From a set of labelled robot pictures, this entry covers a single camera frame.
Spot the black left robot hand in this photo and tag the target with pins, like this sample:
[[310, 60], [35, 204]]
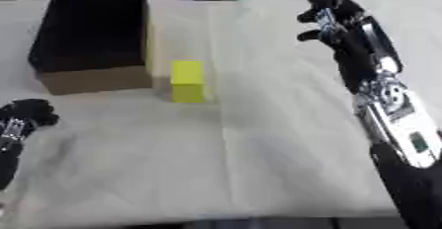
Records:
[[23, 114]]

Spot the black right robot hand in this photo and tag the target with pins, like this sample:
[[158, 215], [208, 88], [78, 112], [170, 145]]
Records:
[[352, 47]]

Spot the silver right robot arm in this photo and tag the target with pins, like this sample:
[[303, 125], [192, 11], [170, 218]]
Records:
[[403, 134]]

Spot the tan cardboard box black inside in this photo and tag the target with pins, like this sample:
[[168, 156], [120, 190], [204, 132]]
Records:
[[92, 42]]

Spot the yellow rectangular block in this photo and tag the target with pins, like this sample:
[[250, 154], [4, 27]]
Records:
[[187, 81]]

